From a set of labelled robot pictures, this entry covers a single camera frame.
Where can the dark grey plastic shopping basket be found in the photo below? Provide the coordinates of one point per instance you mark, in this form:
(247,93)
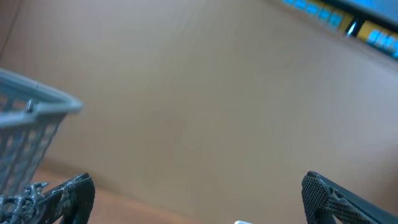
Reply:
(31,113)

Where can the blue yellow background shelf items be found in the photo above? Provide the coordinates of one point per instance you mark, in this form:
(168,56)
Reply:
(366,25)

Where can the white barcode scanner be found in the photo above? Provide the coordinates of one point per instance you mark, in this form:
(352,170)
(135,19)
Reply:
(241,222)

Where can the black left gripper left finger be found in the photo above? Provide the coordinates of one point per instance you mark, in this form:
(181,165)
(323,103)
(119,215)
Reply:
(69,203)

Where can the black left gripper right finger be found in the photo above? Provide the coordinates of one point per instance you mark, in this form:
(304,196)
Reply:
(327,202)

